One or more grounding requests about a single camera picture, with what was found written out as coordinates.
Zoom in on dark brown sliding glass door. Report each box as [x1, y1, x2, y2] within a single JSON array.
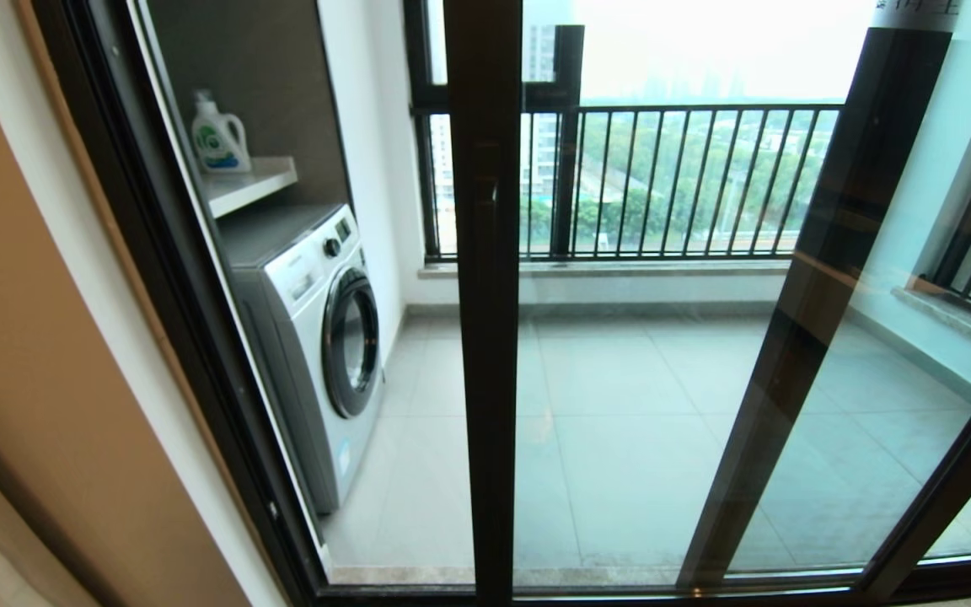
[[443, 0, 971, 604]]

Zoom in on white wall shelf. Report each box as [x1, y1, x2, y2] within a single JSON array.
[[203, 156, 298, 220]]

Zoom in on white front-load washing machine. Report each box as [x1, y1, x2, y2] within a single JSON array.
[[217, 202, 385, 515]]

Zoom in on dark brown fixed glass panel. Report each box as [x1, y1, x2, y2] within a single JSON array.
[[678, 0, 971, 589]]

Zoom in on dark door handle lever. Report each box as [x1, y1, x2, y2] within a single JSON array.
[[472, 179, 500, 254]]

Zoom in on white detergent bottle green label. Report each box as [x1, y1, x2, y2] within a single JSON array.
[[190, 89, 252, 175]]

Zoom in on dark window frame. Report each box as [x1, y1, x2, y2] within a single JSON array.
[[405, 0, 585, 261]]

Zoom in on long black balcony railing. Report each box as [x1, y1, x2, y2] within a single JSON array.
[[414, 103, 845, 261]]

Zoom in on long grey stone window sill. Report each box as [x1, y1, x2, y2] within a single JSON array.
[[418, 257, 792, 279]]

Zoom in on short grey stone side sill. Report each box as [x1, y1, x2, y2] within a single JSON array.
[[892, 285, 971, 351]]

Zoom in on black-framed balcony doorway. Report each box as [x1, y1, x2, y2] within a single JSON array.
[[30, 0, 971, 607]]

